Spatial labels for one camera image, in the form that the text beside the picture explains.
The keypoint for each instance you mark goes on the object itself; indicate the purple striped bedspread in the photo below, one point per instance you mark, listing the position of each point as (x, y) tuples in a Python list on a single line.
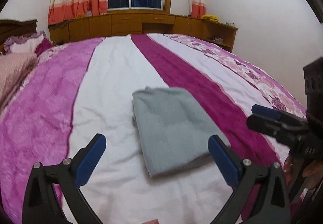
[(80, 89)]

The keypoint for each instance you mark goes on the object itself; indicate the person's left hand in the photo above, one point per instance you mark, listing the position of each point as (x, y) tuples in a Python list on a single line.
[(152, 222)]

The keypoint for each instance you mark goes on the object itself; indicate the yellow object on cabinet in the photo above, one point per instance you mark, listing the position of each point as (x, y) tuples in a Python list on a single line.
[(210, 18)]

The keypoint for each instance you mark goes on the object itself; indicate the white purple ruffled pillow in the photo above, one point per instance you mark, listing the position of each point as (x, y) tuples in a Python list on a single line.
[(36, 43)]

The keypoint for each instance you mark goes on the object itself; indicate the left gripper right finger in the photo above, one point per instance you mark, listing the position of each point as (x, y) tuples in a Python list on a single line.
[(271, 204)]

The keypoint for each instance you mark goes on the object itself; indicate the wooden cabinet under window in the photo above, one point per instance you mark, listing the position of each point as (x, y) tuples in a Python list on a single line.
[(122, 23)]

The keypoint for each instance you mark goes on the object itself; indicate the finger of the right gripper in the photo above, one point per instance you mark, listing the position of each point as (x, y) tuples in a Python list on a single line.
[(282, 132), (277, 115)]

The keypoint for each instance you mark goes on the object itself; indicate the dark wooden headboard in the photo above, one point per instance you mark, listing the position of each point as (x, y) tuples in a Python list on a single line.
[(17, 31)]

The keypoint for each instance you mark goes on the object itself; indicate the grey knit pants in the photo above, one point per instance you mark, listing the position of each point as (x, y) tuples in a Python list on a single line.
[(174, 130)]

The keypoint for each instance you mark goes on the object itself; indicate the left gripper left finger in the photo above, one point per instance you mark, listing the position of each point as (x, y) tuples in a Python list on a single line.
[(41, 203)]

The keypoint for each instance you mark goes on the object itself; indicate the person's right hand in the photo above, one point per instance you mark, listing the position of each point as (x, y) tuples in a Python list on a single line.
[(312, 171)]

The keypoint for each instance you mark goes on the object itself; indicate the pink pillow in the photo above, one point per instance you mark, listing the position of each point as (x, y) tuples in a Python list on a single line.
[(14, 68)]

